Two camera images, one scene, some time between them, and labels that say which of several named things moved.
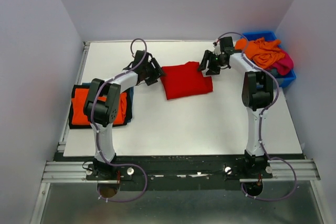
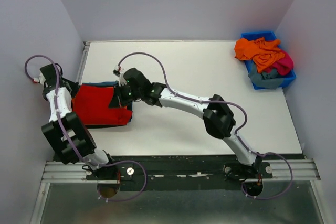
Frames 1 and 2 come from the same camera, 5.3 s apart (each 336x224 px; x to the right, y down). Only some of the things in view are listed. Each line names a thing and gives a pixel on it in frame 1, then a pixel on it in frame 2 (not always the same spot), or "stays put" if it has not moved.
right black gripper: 206,57 -> 123,102
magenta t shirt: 285,65 stays put
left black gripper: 157,73 -> 75,87
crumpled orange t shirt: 262,52 stays put
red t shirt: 184,80 -> 91,107
